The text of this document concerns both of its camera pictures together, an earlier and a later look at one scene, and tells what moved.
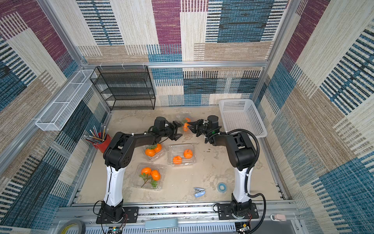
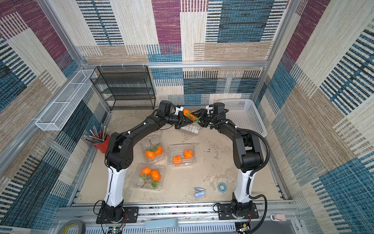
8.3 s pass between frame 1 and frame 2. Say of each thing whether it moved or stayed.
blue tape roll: stayed
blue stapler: stayed
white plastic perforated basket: stayed
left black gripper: moved
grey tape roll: stayed
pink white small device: stayed
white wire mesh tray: stayed
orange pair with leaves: moved
